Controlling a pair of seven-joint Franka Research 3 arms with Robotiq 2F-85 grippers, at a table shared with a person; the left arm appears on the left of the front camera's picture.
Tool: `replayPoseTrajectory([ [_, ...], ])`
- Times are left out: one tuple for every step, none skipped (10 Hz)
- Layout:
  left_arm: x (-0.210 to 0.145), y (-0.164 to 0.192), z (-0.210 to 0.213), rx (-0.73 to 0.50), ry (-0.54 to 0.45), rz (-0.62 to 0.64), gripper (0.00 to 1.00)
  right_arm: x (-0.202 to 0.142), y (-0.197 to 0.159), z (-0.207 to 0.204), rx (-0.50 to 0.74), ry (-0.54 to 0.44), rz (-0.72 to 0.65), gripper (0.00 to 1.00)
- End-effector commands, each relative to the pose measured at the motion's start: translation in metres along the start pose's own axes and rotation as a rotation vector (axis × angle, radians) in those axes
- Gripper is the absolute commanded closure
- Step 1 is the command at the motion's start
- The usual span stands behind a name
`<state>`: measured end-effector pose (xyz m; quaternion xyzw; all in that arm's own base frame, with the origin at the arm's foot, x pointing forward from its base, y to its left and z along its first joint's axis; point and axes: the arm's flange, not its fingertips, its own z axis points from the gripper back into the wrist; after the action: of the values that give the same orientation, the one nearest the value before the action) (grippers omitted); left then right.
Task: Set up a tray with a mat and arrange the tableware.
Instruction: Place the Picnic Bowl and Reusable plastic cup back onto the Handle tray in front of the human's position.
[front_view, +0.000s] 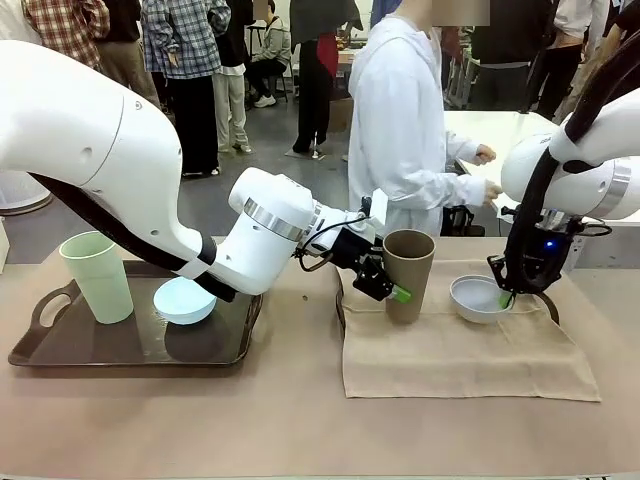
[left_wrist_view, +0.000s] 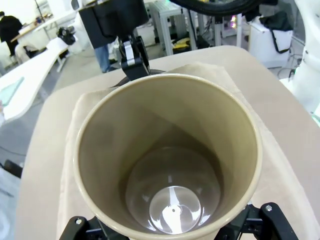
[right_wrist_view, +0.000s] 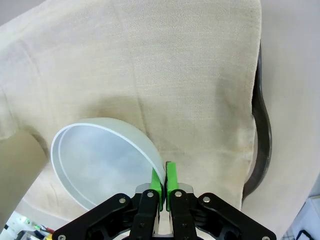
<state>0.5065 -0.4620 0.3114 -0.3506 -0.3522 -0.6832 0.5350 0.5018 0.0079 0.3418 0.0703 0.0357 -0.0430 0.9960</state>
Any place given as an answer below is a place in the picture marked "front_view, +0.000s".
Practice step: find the white background table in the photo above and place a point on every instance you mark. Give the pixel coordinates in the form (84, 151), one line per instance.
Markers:
(500, 130)

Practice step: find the black bag on floor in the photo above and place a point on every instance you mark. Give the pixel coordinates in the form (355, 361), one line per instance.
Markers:
(462, 220)

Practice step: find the pale green plastic cup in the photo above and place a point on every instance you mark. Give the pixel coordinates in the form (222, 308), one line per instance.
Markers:
(102, 280)

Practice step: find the light blue bowl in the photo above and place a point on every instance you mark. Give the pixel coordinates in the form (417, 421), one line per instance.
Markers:
(182, 307)

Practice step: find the person in white hoodie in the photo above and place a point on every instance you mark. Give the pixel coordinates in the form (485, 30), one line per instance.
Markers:
(395, 110)

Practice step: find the right forearm in white sleeve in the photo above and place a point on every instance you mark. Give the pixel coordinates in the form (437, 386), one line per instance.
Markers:
(440, 190)

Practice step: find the left forearm in white sleeve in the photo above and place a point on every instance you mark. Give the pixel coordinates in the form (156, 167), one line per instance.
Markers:
(462, 145)

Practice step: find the black braided right arm sleeve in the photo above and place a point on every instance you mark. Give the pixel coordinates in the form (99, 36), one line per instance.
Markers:
(532, 210)

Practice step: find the white round pedestal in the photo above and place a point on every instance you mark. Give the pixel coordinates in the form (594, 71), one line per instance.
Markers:
(25, 195)

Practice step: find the person in black trousers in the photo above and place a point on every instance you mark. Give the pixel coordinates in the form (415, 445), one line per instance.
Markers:
(560, 80)

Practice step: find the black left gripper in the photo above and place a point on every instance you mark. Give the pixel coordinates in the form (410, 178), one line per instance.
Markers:
(352, 247)

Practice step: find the seated person in grey hoodie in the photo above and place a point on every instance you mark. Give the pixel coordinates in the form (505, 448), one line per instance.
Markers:
(275, 45)

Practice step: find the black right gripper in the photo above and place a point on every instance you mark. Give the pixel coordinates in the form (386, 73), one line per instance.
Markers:
(550, 262)

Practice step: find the person in grey wide trousers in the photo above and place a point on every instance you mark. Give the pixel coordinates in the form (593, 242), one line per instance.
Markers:
(385, 10)

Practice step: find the dark brown serving tray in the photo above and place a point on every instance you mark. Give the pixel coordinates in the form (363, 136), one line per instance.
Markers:
(340, 305)
(100, 345)

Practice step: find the person in white trousers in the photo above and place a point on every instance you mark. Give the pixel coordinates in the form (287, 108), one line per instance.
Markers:
(231, 100)

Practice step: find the cardboard box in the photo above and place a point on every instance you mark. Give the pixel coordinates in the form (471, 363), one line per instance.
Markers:
(341, 114)

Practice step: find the person in red plaid shirt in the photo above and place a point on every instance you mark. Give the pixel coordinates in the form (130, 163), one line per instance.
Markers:
(65, 25)

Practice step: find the person in blue plaid shirt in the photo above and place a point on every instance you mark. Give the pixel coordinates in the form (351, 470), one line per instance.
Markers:
(185, 40)

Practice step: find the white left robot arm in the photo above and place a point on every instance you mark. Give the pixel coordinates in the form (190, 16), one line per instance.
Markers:
(75, 125)

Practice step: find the white bowl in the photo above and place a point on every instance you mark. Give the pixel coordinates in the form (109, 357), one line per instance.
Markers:
(475, 300)

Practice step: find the person's right hand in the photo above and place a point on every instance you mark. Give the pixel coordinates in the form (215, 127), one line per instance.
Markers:
(493, 192)

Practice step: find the person's left hand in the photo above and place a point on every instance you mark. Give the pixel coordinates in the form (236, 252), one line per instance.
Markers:
(486, 154)

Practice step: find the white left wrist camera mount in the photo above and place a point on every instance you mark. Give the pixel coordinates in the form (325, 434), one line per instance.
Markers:
(379, 210)

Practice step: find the brown tall cup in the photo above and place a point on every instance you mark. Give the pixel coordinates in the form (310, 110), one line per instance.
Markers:
(407, 280)

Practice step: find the person in khaki trousers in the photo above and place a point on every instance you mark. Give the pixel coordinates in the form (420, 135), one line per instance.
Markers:
(127, 60)

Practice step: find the beige cloth mat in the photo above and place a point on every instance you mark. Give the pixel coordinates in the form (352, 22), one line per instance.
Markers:
(450, 360)

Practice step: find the person in white coat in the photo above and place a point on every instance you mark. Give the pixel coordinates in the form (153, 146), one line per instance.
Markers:
(17, 17)

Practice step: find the white board edge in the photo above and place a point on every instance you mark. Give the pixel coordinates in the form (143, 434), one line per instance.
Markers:
(4, 245)

